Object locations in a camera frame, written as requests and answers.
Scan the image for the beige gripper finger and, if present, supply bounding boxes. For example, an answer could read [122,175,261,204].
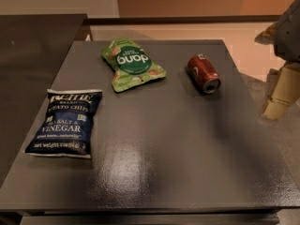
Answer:
[254,22,277,45]
[262,62,300,120]

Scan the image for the red coke can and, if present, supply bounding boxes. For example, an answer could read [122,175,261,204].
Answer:
[187,53,221,94]

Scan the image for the green dang snack bag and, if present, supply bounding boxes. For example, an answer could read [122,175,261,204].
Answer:
[101,38,167,93]

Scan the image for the blue kettle chips bag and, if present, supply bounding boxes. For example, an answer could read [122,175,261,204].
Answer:
[24,89,102,158]

